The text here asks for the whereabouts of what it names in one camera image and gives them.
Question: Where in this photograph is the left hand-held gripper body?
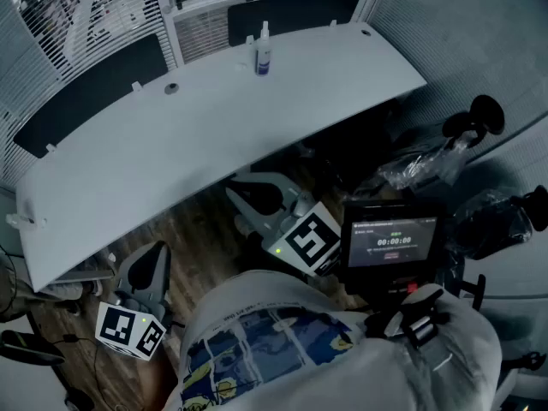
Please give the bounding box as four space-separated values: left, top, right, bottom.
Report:
94 287 169 361

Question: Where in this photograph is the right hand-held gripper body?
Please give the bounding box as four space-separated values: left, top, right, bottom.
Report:
267 188 343 278

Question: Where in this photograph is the person's left forearm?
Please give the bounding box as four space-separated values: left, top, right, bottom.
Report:
143 351 189 411

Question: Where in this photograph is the black chest-mounted monitor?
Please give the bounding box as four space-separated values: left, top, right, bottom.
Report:
342 201 446 295

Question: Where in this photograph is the black chair base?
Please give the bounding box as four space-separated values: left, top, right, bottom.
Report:
0 306 93 411

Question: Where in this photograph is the clear plastic desk clamp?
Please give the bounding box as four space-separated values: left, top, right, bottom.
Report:
6 199 48 230

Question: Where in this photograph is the clear spray bottle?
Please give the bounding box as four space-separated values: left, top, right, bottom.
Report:
253 20 274 78

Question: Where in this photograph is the person's white printed shirt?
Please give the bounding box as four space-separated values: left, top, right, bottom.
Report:
164 270 502 411

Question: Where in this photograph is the black desk divider panel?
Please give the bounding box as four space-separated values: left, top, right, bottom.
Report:
12 32 169 160
226 0 361 49

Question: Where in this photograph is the plastic-wrapped black office chair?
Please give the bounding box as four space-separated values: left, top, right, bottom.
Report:
354 94 506 196
451 184 548 261

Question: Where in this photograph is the black power adapter cable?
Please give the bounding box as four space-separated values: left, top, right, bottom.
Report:
59 331 116 411

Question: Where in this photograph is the black chest harness mount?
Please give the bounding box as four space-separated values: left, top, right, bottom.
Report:
363 289 450 350

